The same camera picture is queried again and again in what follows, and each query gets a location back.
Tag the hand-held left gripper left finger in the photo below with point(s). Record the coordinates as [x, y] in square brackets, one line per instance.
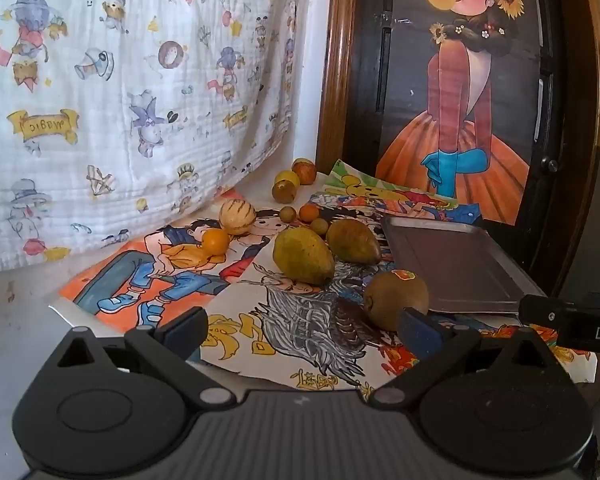
[182, 332]

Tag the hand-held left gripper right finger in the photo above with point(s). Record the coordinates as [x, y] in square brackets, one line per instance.
[420, 332]

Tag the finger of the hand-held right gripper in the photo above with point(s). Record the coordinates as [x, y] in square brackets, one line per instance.
[542, 312]

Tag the brown kiwi with sticker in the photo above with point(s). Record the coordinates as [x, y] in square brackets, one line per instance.
[392, 300]

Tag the metal tray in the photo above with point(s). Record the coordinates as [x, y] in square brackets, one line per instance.
[455, 265]

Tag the orange mandarin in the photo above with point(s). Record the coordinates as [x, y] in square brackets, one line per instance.
[215, 242]

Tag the brownish green pear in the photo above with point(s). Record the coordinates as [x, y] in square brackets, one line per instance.
[352, 241]

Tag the striped pepino melon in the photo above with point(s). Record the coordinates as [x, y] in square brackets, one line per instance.
[237, 216]

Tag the large green pear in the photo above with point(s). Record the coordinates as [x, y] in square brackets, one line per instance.
[302, 256]

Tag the small brown longan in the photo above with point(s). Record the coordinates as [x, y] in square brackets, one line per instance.
[287, 213]
[319, 225]

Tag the small orange kumquat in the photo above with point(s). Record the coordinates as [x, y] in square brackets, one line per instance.
[309, 212]

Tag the plain brown kiwi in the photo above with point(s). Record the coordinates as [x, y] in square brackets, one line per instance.
[284, 191]

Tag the yellow round fruit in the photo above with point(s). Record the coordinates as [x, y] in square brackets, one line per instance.
[287, 178]

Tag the cartoon boys drawing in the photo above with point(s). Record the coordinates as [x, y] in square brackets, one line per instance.
[180, 280]

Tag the cartoon posters on table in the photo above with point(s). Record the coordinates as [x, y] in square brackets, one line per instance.
[305, 325]

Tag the door knob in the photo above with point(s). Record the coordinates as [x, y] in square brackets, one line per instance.
[550, 164]

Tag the yellow bear drawing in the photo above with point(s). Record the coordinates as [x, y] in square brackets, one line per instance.
[360, 187]

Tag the small red apple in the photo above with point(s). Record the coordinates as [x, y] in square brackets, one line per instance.
[305, 171]

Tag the printed blanket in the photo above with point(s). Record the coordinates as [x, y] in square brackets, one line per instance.
[105, 110]

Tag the dark door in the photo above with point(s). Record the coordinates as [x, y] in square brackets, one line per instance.
[375, 85]

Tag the wall poster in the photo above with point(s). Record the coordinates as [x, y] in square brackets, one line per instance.
[460, 110]

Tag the wooden door frame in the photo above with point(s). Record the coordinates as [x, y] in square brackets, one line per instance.
[332, 60]

